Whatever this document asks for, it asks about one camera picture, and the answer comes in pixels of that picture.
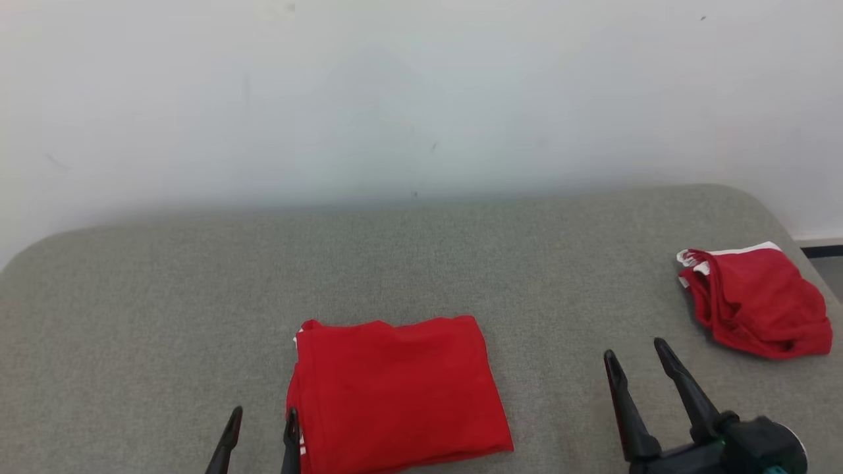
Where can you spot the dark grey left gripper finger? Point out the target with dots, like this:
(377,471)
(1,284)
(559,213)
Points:
(227,444)
(291,447)

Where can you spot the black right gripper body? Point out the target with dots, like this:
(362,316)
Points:
(751,451)

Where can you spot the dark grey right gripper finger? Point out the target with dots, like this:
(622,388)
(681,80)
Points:
(695,408)
(632,421)

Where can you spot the red jersey with white sleeves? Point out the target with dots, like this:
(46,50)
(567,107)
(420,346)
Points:
(395,388)

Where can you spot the red shorts with white trim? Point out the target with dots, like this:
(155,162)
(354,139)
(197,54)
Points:
(757,303)

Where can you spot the grey fabric sofa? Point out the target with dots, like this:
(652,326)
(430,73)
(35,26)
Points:
(197,296)

